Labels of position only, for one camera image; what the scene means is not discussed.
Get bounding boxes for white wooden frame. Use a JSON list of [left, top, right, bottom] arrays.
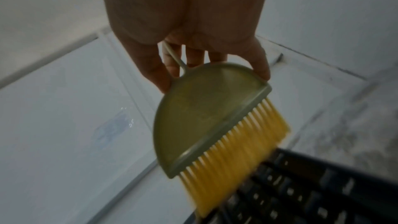
[[0, 24, 371, 224]]

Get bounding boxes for person's right hand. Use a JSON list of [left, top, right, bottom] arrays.
[[98, 0, 274, 94]]

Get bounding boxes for black keyboard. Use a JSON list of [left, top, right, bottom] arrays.
[[183, 148, 398, 224]]

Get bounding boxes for green brush yellow bristles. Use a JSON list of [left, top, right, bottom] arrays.
[[153, 41, 291, 219]]

